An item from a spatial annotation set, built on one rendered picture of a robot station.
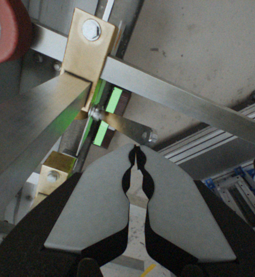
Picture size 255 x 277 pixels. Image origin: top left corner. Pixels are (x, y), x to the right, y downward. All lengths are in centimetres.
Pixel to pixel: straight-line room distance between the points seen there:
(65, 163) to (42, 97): 22
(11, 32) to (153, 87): 17
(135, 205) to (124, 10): 38
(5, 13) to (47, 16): 30
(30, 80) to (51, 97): 40
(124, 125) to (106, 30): 13
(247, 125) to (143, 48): 87
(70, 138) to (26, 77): 20
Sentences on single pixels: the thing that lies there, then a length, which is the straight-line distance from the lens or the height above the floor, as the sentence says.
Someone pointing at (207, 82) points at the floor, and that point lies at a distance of 122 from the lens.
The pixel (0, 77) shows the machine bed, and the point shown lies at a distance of 52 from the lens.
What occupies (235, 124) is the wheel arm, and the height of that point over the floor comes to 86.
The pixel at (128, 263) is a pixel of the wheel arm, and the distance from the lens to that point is 64.
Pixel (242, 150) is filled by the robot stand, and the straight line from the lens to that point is 123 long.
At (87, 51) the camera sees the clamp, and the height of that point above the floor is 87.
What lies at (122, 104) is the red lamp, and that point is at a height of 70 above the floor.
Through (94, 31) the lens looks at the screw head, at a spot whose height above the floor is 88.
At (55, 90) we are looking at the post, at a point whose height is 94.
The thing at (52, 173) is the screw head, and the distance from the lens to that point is 36.
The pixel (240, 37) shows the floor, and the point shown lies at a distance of 124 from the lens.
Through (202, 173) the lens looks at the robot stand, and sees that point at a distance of 125.
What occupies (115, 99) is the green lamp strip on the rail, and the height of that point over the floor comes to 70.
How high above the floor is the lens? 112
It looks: 61 degrees down
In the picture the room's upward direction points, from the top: 175 degrees counter-clockwise
